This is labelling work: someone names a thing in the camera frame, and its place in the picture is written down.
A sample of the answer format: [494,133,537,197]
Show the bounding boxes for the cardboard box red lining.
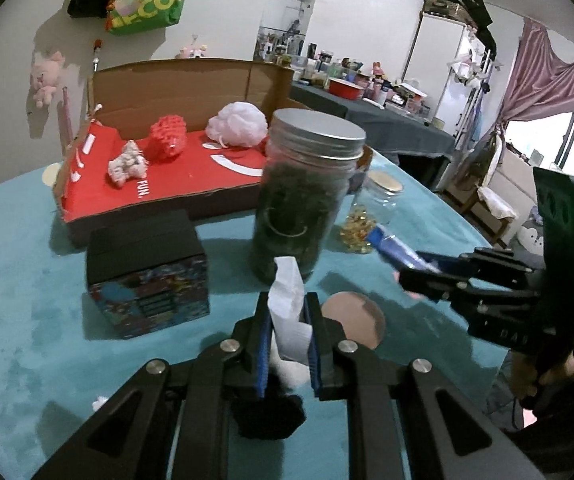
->
[52,57,373,248]

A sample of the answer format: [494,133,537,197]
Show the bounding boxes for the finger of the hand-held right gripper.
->
[398,265,522,313]
[424,247,542,281]

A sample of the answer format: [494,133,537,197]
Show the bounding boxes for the red foam net sleeve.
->
[148,115,189,163]

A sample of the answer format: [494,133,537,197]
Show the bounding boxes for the white pad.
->
[267,256,314,363]

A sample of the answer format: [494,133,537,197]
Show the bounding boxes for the black box colourful print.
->
[86,209,211,342]

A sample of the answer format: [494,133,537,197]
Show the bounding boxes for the white mesh bath pouf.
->
[205,101,269,149]

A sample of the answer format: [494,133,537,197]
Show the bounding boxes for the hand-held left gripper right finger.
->
[304,292,548,480]

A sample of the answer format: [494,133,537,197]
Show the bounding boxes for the wall mirror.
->
[253,0,326,68]

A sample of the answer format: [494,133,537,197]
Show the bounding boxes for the pink curtain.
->
[487,17,574,136]

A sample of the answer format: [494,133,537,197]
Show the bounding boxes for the black scrunchie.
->
[232,394,308,441]

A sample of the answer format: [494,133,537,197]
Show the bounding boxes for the cluttered dark-cloth table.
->
[257,30,440,123]

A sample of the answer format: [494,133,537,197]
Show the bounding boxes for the dark suitcase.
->
[424,0,468,16]

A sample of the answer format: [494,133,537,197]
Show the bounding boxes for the beige round powder puff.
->
[319,291,385,353]

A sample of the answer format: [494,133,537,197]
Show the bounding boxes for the large glass jar metal lid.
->
[249,108,368,283]

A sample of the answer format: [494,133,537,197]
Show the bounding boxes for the person's right hand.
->
[509,345,574,403]

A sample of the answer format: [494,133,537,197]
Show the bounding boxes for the dark clothes pile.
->
[454,0,496,58]

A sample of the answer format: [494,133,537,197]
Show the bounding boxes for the small clear jar gold contents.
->
[339,170,405,256]

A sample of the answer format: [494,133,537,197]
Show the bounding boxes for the white refrigerator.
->
[406,12,492,136]

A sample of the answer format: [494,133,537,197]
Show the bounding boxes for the red basin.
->
[329,78,366,101]

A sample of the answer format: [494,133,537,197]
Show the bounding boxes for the pink plush toy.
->
[177,42,209,60]

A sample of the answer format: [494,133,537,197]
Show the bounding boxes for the table with dark cloth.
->
[291,82,455,161]

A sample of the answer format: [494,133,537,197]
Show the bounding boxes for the beige scrunchie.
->
[107,141,149,190]

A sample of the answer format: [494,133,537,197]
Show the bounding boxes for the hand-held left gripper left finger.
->
[32,300,273,480]

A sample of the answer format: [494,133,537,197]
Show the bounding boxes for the pink pig plush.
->
[30,51,65,108]

